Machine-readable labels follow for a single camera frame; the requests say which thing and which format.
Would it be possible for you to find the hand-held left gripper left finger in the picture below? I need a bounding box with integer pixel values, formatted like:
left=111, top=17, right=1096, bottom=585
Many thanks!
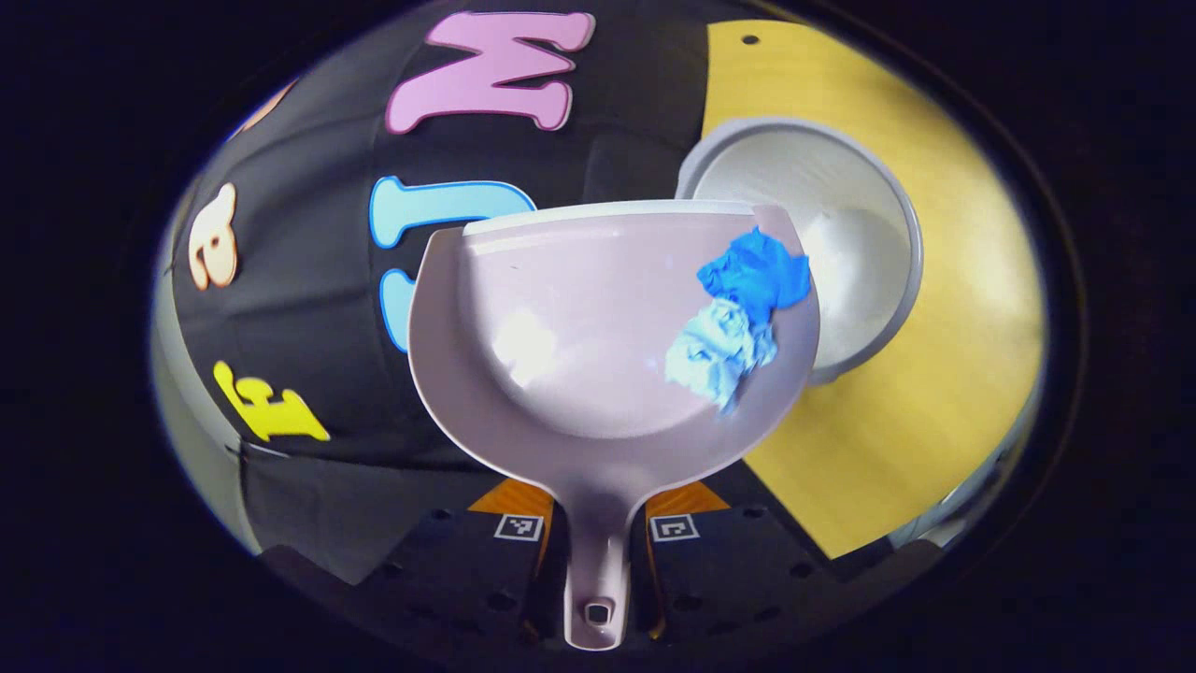
left=350, top=479, right=566, bottom=646

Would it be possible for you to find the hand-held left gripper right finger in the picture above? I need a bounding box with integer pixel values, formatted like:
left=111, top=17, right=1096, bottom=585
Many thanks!
left=628, top=479, right=847, bottom=646

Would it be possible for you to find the light blue paper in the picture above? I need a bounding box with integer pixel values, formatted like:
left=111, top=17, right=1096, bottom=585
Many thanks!
left=664, top=297, right=778, bottom=417

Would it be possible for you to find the pale pink dustpan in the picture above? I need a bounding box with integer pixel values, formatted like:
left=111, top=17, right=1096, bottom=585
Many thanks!
left=407, top=199, right=823, bottom=652

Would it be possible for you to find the dark blue paper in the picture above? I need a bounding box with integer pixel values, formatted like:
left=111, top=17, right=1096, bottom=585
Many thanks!
left=696, top=226, right=812, bottom=323

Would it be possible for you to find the white garbage bin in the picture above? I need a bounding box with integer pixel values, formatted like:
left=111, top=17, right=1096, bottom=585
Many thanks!
left=675, top=116, right=926, bottom=386

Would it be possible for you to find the black backdrop cloth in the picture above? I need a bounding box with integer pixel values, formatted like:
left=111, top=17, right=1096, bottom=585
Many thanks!
left=173, top=0, right=776, bottom=585

